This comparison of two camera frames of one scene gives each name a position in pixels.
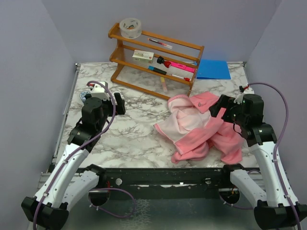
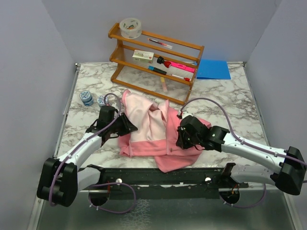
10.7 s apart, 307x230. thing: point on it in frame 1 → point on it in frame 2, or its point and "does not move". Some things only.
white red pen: x=185 y=78 does not move
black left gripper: x=120 y=102 → x=126 y=122
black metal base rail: x=165 y=183 does not move
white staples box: x=143 y=56 does not move
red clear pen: x=160 y=43 does not move
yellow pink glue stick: x=163 y=80 does not move
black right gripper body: x=233 y=111 → x=186 y=141
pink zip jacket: x=189 y=127 → x=157 y=125
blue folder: x=213 y=69 does not move
